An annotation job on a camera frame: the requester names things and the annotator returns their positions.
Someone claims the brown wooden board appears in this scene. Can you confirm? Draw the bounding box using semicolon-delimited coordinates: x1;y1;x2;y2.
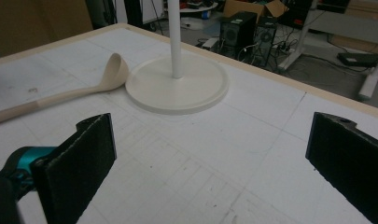
0;0;94;59

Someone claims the small white box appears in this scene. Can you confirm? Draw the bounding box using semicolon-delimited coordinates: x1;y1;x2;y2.
201;36;221;50

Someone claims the white power strip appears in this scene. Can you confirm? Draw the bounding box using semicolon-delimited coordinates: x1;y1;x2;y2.
271;42;296;54

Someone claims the round white table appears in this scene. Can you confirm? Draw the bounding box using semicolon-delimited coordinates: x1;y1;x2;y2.
178;1;219;14

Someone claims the black computer tower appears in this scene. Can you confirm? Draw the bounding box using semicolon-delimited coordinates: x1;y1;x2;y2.
219;11;259;52

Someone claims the beige ladle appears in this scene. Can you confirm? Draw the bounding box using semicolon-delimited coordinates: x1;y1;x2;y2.
0;52;131;127

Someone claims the white desk frame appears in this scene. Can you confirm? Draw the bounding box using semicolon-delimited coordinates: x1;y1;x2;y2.
277;8;378;71

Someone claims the dark computer tower with fan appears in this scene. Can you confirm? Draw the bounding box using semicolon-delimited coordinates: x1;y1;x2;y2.
252;17;278;68

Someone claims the black flat case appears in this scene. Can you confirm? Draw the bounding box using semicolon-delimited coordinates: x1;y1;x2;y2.
337;51;378;68

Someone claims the white round lamp stand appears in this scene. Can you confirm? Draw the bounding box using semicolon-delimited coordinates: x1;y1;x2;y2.
124;0;231;116

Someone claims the brown cardboard box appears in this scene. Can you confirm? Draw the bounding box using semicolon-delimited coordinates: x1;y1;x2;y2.
222;0;289;21

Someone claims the white slanted desk leg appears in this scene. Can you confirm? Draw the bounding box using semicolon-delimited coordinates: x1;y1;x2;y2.
358;51;378;101

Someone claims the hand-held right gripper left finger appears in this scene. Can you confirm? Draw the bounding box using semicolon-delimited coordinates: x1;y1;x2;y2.
32;112;118;224

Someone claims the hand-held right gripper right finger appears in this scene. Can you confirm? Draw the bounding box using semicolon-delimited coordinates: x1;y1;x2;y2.
304;111;378;224

